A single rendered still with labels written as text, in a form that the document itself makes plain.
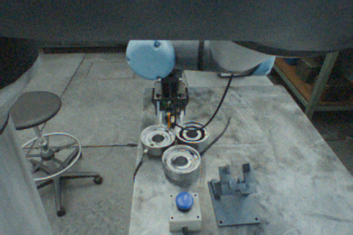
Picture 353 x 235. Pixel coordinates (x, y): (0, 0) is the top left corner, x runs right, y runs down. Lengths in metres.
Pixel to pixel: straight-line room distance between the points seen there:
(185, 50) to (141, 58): 0.07
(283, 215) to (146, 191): 0.34
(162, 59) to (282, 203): 0.48
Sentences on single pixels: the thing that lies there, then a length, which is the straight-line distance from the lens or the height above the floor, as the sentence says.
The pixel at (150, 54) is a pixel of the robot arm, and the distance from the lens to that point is 0.37.
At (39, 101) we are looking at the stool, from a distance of 1.50.
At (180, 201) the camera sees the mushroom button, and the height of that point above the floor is 0.87.
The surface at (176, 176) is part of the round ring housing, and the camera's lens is 0.67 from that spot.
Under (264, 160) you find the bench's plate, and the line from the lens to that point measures 0.79.
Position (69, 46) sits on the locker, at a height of 0.11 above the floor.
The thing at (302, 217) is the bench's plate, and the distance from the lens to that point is 0.70.
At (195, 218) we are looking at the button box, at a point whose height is 0.85.
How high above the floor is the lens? 1.34
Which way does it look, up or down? 38 degrees down
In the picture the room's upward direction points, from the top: straight up
